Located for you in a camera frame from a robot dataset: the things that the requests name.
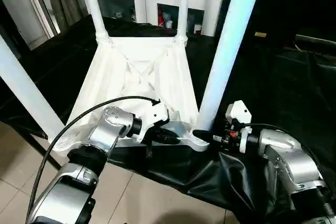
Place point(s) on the white plastic table top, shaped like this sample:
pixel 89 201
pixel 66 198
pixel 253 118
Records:
pixel 136 77

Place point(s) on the white plastic table leg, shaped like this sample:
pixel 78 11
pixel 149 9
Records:
pixel 93 6
pixel 231 51
pixel 182 6
pixel 26 93

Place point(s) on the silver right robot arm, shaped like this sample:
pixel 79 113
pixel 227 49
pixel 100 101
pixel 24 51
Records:
pixel 291 161

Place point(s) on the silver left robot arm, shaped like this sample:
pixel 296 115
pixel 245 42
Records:
pixel 89 150

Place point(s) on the black table mat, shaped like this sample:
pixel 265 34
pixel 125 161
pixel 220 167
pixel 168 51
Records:
pixel 273 82

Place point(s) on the small yellow label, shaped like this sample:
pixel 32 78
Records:
pixel 260 34

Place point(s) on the black metal table leg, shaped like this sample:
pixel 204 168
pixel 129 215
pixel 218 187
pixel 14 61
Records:
pixel 31 148

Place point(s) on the silver metal rod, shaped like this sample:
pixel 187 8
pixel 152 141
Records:
pixel 315 39

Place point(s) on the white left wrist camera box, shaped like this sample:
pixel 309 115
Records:
pixel 155 115

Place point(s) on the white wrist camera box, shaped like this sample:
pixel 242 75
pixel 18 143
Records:
pixel 155 115
pixel 239 119

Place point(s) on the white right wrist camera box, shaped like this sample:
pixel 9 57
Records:
pixel 239 119

